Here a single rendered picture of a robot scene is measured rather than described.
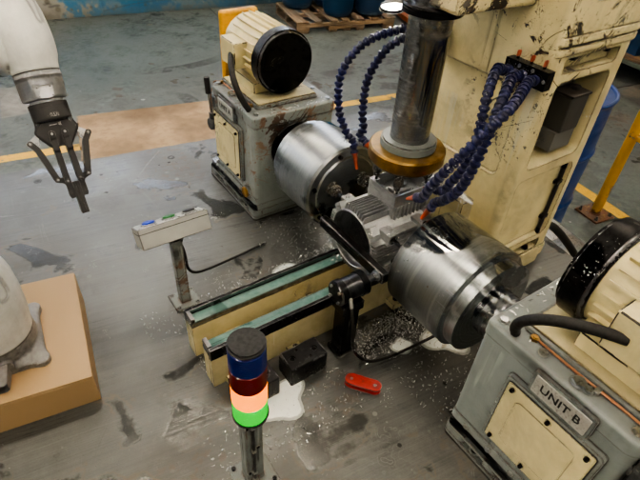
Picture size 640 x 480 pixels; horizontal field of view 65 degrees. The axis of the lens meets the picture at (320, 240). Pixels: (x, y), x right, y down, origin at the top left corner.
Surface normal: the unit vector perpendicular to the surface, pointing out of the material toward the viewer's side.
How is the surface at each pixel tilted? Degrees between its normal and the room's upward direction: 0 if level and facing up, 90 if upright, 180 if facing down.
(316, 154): 36
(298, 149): 43
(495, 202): 90
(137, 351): 0
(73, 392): 90
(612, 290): 67
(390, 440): 0
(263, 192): 90
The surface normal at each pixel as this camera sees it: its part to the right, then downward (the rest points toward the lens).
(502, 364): -0.83, 0.32
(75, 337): 0.11, -0.74
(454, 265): -0.44, -0.44
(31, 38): 0.61, 0.12
